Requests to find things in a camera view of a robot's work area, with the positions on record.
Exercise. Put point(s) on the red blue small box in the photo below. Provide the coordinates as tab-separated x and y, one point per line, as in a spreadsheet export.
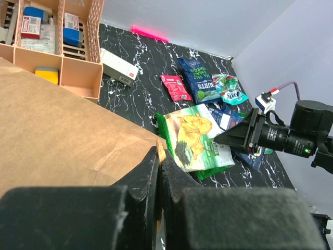
32	20

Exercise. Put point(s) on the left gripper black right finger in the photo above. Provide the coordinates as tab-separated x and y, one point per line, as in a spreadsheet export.
198	217

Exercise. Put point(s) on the teal red snack bag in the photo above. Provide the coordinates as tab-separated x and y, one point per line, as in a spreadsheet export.
228	88

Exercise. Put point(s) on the white small cardboard box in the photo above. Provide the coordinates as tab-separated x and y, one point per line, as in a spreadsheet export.
118	68

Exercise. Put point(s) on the orange plastic desk organizer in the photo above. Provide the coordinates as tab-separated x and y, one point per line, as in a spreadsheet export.
80	68

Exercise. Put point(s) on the green white crisps bag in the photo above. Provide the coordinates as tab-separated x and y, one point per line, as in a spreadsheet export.
189	134

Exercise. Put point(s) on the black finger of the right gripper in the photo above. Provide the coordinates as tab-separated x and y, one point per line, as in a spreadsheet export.
241	136

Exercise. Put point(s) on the brown paper bag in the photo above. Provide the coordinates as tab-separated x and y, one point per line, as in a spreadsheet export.
52	138

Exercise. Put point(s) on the blue Burts chilli chips bag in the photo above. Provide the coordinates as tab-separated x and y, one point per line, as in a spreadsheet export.
224	116

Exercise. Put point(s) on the white paper packet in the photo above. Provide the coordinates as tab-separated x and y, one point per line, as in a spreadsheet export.
46	42

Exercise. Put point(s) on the red snack packet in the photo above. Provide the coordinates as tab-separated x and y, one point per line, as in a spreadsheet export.
175	88

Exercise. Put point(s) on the blue white small box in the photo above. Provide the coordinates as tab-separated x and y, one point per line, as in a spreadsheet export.
71	30

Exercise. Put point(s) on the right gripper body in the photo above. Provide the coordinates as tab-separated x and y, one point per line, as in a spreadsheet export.
277	137

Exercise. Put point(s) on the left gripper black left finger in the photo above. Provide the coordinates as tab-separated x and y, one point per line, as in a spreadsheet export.
120	216

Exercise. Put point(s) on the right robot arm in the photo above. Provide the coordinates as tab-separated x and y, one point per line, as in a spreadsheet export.
314	119

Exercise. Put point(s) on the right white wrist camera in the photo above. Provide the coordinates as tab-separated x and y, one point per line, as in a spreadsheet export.
265	102

